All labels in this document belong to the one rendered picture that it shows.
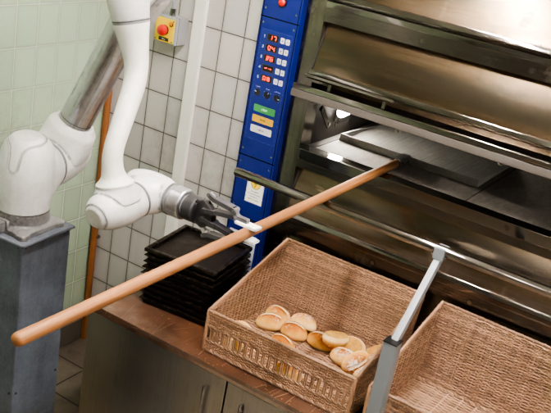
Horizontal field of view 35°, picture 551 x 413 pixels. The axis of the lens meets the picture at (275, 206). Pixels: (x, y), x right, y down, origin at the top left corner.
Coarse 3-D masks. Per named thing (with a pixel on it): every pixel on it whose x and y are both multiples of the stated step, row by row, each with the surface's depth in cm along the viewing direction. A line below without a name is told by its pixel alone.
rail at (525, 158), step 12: (300, 84) 284; (324, 96) 280; (336, 96) 278; (360, 108) 274; (372, 108) 272; (408, 120) 266; (432, 132) 263; (444, 132) 261; (480, 144) 256; (492, 144) 254; (516, 156) 251; (528, 156) 249
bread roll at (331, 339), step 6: (330, 330) 293; (324, 336) 290; (330, 336) 289; (336, 336) 290; (342, 336) 291; (324, 342) 290; (330, 342) 289; (336, 342) 289; (342, 342) 290; (330, 348) 291
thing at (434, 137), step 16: (304, 96) 283; (352, 112) 275; (368, 112) 273; (400, 128) 268; (416, 128) 265; (448, 144) 261; (464, 144) 258; (496, 160) 254; (512, 160) 251; (544, 176) 247
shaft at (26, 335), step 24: (384, 168) 292; (336, 192) 265; (288, 216) 242; (216, 240) 217; (240, 240) 223; (168, 264) 201; (192, 264) 207; (120, 288) 187; (72, 312) 175; (24, 336) 165
